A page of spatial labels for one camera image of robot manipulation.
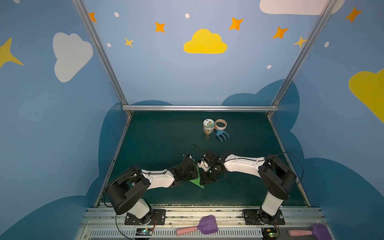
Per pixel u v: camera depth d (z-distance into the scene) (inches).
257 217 29.4
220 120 45.4
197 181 33.7
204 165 31.4
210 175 30.3
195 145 30.8
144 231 28.2
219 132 42.5
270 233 28.1
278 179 18.5
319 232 27.5
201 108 48.2
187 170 27.7
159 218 29.1
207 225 28.3
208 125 41.0
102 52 33.1
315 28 30.1
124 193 17.3
